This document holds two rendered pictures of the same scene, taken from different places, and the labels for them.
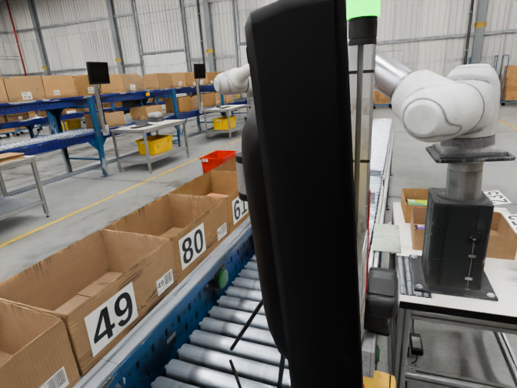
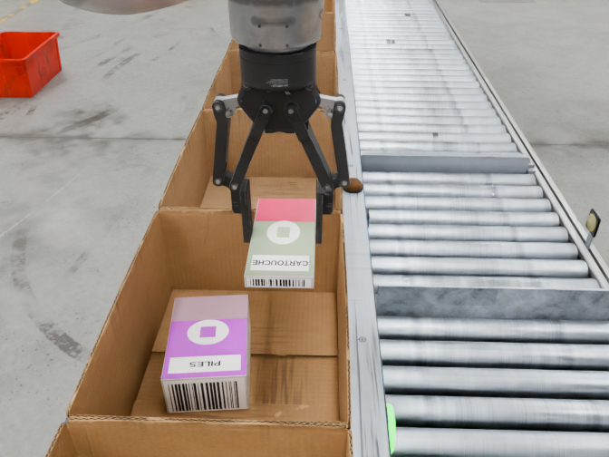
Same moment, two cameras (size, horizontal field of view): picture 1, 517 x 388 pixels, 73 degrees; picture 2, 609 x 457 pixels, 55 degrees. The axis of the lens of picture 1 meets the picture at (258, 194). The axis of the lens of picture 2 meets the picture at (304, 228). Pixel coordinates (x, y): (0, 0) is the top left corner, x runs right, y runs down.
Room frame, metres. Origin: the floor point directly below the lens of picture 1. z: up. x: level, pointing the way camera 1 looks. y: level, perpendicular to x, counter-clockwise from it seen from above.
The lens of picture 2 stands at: (1.39, 0.16, 1.54)
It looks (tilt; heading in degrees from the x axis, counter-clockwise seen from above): 35 degrees down; 339
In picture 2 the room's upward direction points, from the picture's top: straight up
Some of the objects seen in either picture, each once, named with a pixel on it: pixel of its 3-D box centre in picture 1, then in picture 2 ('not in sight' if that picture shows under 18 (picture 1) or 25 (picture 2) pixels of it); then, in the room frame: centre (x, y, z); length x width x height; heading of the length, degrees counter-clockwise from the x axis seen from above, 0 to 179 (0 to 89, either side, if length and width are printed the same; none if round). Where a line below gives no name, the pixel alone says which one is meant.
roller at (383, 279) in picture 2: not in sight; (479, 287); (2.16, -0.53, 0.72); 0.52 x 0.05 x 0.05; 68
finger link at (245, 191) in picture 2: not in sight; (246, 211); (1.94, 0.02, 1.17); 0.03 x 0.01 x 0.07; 158
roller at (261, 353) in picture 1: (264, 354); not in sight; (0.83, 0.01, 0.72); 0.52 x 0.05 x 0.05; 68
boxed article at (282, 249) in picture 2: not in sight; (284, 239); (1.93, -0.02, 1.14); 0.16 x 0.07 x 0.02; 158
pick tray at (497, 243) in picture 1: (457, 230); not in sight; (1.42, -0.89, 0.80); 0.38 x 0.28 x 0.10; 68
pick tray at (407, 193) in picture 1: (441, 205); not in sight; (1.72, -0.97, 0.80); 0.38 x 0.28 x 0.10; 72
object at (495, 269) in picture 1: (464, 246); not in sight; (1.39, -0.91, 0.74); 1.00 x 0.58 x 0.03; 160
